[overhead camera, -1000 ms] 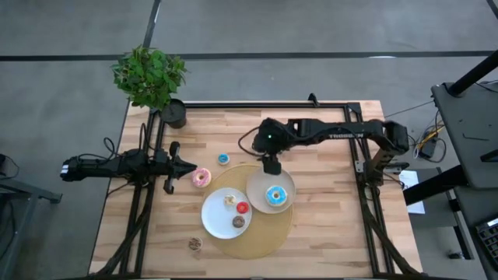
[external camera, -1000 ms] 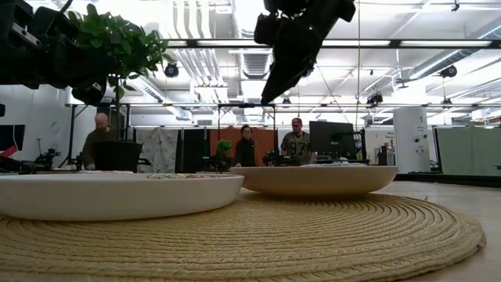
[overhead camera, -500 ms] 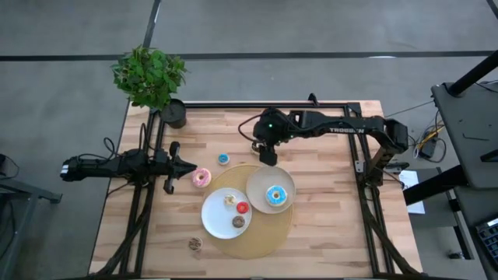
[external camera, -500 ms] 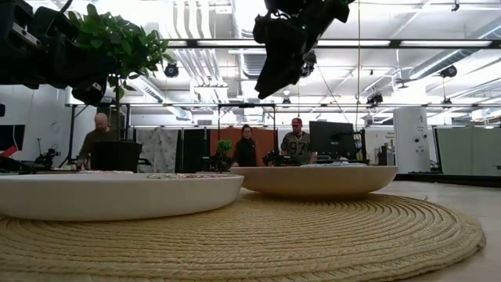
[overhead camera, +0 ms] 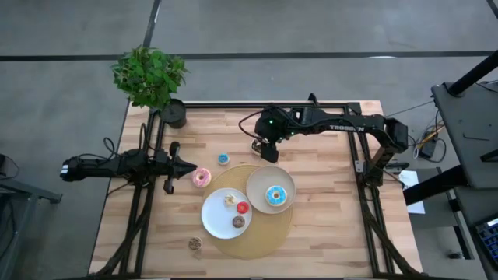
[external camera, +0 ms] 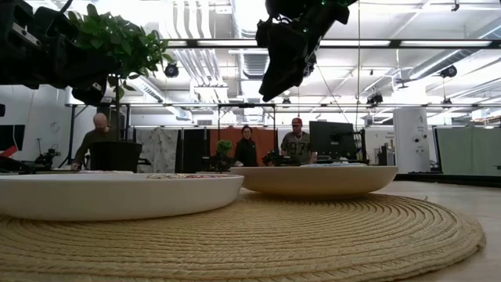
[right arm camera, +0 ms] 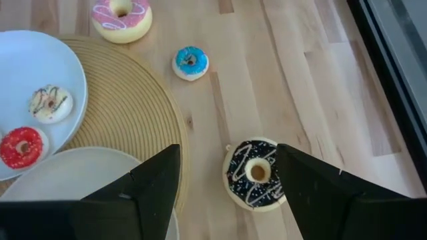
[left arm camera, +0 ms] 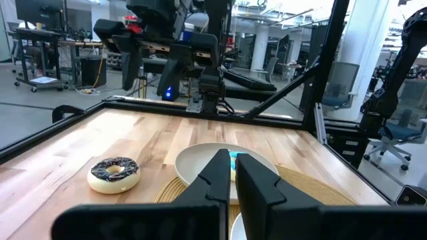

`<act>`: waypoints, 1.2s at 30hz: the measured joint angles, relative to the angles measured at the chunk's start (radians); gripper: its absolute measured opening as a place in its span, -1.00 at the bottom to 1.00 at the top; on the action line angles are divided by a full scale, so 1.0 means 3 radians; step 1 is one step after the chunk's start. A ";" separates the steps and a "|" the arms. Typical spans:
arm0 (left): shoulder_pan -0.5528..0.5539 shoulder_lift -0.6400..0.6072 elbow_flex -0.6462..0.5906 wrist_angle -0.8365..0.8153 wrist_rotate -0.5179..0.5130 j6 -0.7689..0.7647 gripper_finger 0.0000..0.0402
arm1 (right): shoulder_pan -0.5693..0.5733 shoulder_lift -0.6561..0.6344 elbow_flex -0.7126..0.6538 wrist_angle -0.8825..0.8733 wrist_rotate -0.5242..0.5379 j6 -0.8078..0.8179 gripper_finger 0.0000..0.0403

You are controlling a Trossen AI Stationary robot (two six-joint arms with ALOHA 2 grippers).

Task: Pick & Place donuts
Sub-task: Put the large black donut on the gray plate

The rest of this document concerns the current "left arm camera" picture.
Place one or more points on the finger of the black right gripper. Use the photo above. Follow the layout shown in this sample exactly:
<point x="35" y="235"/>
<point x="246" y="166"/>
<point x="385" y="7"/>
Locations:
<point x="130" y="63"/>
<point x="180" y="63"/>

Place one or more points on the small black camera box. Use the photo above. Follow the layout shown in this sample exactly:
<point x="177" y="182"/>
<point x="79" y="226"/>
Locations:
<point x="411" y="196"/>

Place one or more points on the black rolling desk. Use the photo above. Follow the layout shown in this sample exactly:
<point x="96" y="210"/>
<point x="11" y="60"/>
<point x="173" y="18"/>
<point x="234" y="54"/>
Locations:
<point x="23" y="56"/>

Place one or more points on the white blue bucket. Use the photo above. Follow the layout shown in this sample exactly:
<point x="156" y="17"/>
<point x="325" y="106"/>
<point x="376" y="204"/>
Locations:
<point x="188" y="30"/>

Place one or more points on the black controller box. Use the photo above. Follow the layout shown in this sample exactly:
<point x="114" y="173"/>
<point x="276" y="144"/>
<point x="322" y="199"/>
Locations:
<point x="168" y="93"/>

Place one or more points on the large chocolate iced donut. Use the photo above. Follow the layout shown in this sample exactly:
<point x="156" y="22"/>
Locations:
<point x="113" y="184"/>

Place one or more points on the wooden desk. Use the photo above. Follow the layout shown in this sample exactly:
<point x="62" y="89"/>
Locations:
<point x="80" y="43"/>

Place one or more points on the beige round plate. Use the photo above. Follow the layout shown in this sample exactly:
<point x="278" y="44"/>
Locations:
<point x="193" y="163"/>

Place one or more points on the white round plate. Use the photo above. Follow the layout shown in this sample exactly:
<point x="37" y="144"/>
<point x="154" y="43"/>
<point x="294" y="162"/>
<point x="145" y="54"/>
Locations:
<point x="236" y="231"/>

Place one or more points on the grey office chair blue seat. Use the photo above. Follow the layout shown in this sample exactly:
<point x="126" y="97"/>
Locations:
<point x="400" y="131"/>
<point x="340" y="76"/>

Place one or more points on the black computer tower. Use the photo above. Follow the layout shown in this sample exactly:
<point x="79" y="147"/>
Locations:
<point x="93" y="71"/>

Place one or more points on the silver aluminium bar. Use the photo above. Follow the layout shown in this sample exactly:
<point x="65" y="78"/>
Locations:
<point x="321" y="123"/>

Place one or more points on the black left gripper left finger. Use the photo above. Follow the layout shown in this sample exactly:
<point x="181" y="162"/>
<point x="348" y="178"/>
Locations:
<point x="203" y="200"/>

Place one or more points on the black computer monitor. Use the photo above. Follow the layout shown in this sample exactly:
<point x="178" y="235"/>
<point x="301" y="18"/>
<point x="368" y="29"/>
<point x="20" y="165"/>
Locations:
<point x="39" y="10"/>

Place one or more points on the black curved bracket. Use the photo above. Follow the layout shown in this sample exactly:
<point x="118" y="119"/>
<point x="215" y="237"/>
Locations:
<point x="65" y="109"/>

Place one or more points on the black aluminium table frame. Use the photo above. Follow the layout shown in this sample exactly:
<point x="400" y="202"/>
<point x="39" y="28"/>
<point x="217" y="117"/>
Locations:
<point x="328" y="50"/>

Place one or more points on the black padded bench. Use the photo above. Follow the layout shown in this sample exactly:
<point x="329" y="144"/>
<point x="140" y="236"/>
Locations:
<point x="247" y="81"/>

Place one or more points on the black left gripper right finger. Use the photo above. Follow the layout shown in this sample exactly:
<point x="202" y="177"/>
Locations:
<point x="263" y="200"/>

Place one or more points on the woven straw placemat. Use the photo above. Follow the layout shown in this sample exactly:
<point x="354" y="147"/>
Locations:
<point x="307" y="186"/>

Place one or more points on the large blue iced donut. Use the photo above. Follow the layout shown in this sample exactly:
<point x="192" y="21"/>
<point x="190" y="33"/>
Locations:
<point x="233" y="160"/>

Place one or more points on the white paper sheet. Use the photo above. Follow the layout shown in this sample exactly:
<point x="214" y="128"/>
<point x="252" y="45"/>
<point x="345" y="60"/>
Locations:
<point x="43" y="80"/>

